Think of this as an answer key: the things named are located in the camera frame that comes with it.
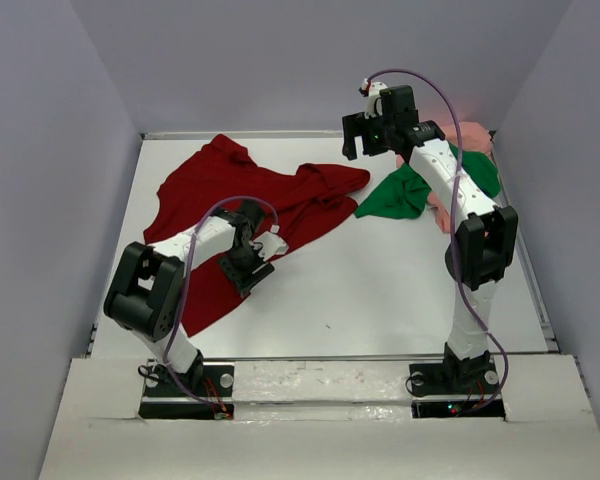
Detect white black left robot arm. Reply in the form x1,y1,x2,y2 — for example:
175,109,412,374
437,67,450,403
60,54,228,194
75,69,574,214
103,196,288,395

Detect white front cover board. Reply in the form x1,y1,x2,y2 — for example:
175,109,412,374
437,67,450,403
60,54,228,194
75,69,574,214
41,355,600,479

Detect red t-shirt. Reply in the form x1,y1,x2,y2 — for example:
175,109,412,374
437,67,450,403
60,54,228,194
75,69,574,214
142,132,372,339

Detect aluminium left table rail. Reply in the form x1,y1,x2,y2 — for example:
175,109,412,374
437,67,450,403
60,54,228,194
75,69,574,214
82,322,98,358

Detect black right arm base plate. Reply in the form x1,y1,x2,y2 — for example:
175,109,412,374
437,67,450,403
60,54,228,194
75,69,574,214
405,361,506,419

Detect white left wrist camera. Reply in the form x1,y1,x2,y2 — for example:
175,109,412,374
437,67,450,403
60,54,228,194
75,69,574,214
250,224,289,262

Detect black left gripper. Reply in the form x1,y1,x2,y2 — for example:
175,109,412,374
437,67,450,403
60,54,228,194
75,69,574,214
216,241,273,299

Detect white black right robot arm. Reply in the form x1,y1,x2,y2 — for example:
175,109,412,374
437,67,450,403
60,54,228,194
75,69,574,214
342,82,518,397

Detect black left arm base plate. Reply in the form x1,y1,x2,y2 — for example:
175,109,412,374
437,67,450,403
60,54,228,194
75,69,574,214
137,361,235,420

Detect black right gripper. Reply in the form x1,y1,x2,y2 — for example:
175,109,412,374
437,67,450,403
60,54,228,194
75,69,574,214
341,109,395,160

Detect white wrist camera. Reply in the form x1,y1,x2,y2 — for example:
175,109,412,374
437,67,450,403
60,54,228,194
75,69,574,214
250,224,289,262
359,78,387,119

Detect pink t-shirt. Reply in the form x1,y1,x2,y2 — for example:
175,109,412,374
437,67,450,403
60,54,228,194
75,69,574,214
427,122,493,234

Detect green t-shirt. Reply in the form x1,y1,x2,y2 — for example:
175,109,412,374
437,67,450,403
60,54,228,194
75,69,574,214
354,151,501,220

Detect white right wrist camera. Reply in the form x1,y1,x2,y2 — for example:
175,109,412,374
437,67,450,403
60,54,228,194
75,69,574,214
359,78,387,119

